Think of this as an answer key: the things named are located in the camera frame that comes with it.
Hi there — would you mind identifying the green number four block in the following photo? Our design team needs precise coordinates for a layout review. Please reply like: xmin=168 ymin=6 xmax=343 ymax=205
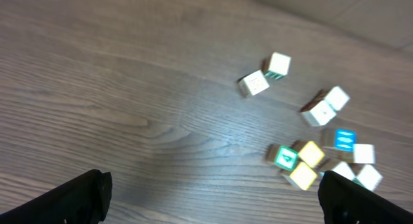
xmin=265 ymin=144 xmax=299 ymax=171

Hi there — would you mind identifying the yellow block lower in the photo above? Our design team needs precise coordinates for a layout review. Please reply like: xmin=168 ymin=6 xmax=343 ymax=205
xmin=281 ymin=161 xmax=317 ymax=190

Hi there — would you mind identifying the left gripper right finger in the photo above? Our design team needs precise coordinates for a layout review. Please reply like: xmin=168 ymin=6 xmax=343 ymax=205
xmin=317 ymin=170 xmax=412 ymax=224

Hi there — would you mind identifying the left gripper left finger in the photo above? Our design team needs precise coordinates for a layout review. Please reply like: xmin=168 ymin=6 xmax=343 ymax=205
xmin=1 ymin=169 xmax=112 ymax=224

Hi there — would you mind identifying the white block blue side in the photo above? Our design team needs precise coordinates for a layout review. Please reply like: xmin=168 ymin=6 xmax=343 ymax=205
xmin=300 ymin=100 xmax=336 ymax=127

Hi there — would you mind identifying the blue top block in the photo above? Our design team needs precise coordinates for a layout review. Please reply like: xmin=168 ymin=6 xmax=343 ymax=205
xmin=321 ymin=128 xmax=357 ymax=152

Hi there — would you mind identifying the white block far top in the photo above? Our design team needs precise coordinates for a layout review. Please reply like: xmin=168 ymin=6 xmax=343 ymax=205
xmin=316 ymin=86 xmax=350 ymax=112

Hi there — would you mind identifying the cardboard backdrop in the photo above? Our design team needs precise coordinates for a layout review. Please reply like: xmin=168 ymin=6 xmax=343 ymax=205
xmin=255 ymin=0 xmax=412 ymax=53

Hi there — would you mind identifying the white block green edge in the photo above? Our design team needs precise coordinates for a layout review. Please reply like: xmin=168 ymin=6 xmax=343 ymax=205
xmin=352 ymin=165 xmax=383 ymax=192

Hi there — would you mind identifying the white block green side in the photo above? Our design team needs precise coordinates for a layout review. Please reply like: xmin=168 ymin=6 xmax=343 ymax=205
xmin=261 ymin=52 xmax=291 ymax=80

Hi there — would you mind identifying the white block red side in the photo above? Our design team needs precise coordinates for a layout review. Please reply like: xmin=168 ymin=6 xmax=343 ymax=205
xmin=237 ymin=70 xmax=270 ymax=97

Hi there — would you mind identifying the white block teal side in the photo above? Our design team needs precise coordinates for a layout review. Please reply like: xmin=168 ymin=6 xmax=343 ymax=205
xmin=317 ymin=158 xmax=356 ymax=181

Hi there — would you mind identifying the yellow block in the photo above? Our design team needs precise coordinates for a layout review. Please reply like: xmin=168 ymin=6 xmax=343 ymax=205
xmin=292 ymin=140 xmax=325 ymax=168
xmin=281 ymin=161 xmax=317 ymax=190

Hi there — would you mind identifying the yellow block upper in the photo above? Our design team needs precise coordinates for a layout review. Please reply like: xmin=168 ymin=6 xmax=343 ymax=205
xmin=292 ymin=140 xmax=325 ymax=168

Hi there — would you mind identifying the white letter block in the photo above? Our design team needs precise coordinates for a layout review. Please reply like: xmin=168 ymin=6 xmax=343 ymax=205
xmin=340 ymin=143 xmax=376 ymax=164

